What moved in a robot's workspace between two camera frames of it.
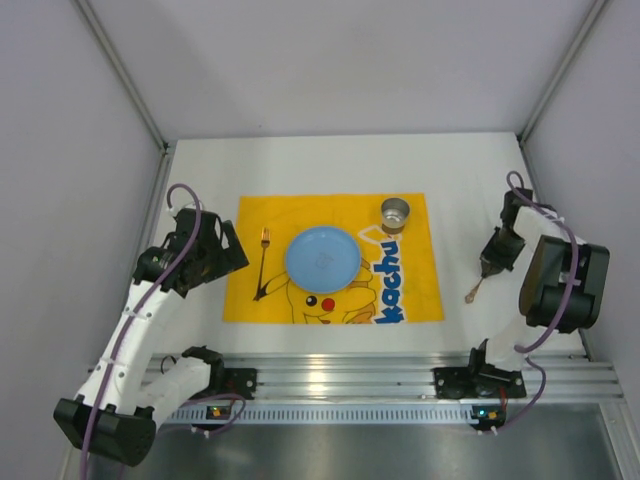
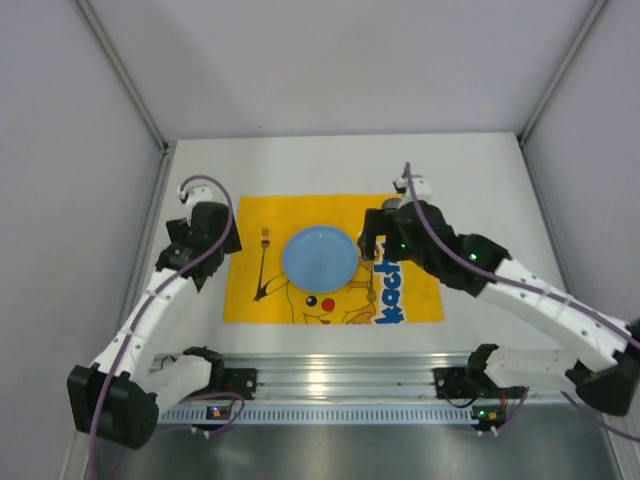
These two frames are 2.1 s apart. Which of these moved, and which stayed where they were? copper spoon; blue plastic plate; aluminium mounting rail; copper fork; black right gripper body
Moved: copper spoon; black right gripper body
Stayed: aluminium mounting rail; blue plastic plate; copper fork
